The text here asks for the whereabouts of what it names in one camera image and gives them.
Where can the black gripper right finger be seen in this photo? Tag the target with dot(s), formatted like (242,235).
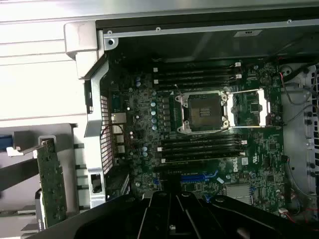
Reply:
(224,219)

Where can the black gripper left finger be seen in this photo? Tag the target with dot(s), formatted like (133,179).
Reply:
(112,219)

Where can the silver chipset heatsink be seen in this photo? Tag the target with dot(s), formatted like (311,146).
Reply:
(238,193)

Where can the blue expansion slot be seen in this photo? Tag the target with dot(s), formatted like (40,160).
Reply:
(197,178)

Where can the green motherboard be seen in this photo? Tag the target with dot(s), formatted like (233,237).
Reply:
(261,149)

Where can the black open PC case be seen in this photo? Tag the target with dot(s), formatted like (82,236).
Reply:
(94,112)

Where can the metal disk bay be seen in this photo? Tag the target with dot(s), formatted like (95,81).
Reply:
(309,149)

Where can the CPU socket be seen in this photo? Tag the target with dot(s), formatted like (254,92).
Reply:
(202,110)

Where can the metal socket cover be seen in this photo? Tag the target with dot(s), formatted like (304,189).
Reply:
(249,109)

